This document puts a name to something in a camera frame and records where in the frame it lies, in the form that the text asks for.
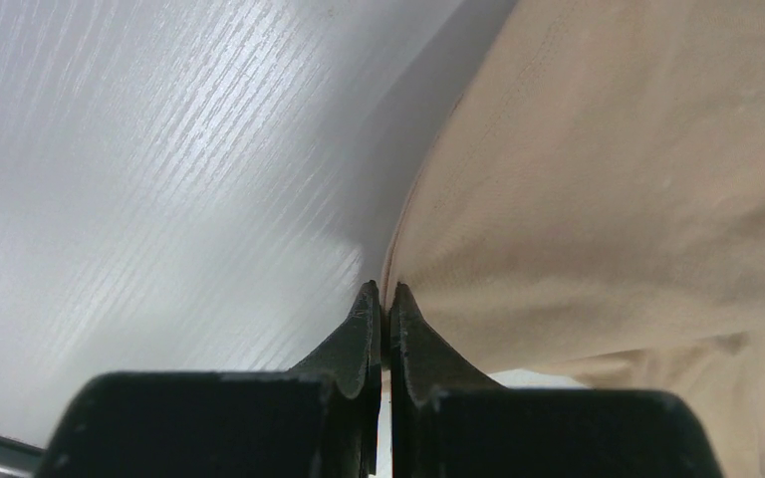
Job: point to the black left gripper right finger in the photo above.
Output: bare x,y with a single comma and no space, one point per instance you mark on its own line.
449,419

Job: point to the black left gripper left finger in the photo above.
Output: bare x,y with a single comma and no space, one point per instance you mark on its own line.
318,418

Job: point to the beige t shirt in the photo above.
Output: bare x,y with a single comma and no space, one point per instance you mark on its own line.
595,208

